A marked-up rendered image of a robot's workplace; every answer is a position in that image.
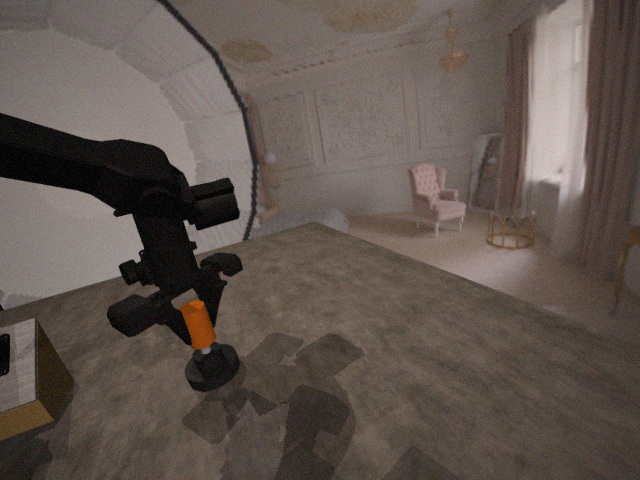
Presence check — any orange knob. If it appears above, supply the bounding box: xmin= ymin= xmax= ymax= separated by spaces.
xmin=179 ymin=301 xmax=216 ymax=350

